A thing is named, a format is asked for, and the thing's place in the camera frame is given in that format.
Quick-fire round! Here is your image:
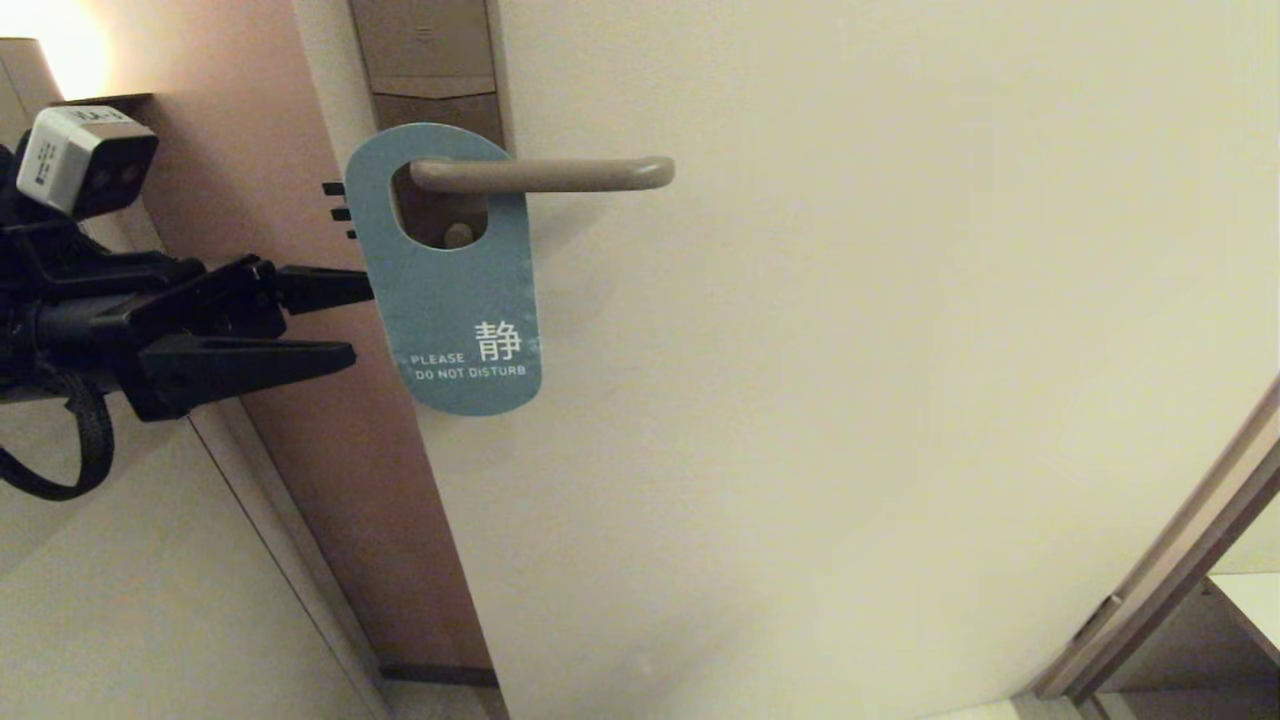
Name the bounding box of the blue do-not-disturb door hanger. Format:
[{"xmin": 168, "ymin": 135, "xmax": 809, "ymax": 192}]
[{"xmin": 344, "ymin": 122, "xmax": 542, "ymax": 417}]

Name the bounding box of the brown metal lock plate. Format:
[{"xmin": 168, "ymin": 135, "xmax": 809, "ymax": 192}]
[{"xmin": 347, "ymin": 0, "xmax": 516, "ymax": 251}]

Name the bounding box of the cream white door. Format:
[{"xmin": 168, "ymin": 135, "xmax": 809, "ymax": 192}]
[{"xmin": 292, "ymin": 0, "xmax": 1280, "ymax": 720}]

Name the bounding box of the dark baseboard strip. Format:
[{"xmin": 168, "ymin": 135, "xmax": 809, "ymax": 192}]
[{"xmin": 380, "ymin": 663, "xmax": 499, "ymax": 689}]

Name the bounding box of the beige open shelf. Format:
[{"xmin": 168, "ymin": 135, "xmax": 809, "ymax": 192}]
[{"xmin": 1095, "ymin": 575, "xmax": 1280, "ymax": 720}]

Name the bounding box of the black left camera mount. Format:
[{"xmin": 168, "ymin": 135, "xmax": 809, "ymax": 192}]
[{"xmin": 0, "ymin": 145, "xmax": 206, "ymax": 311}]

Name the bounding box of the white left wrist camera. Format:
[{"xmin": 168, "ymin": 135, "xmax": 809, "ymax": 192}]
[{"xmin": 17, "ymin": 105, "xmax": 159, "ymax": 221}]

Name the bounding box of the glowing wall lamp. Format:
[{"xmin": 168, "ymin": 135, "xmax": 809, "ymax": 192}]
[{"xmin": 50, "ymin": 92, "xmax": 154, "ymax": 113}]

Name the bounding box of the beige metal door handle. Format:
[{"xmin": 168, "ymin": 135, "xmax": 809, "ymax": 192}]
[{"xmin": 410, "ymin": 157, "xmax": 676, "ymax": 194}]

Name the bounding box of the metal frame hinge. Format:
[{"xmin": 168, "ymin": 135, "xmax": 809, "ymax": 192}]
[{"xmin": 1075, "ymin": 595, "xmax": 1126, "ymax": 646}]

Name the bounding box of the brown door frame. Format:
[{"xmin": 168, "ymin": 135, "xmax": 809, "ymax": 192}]
[{"xmin": 1035, "ymin": 380, "xmax": 1280, "ymax": 706}]

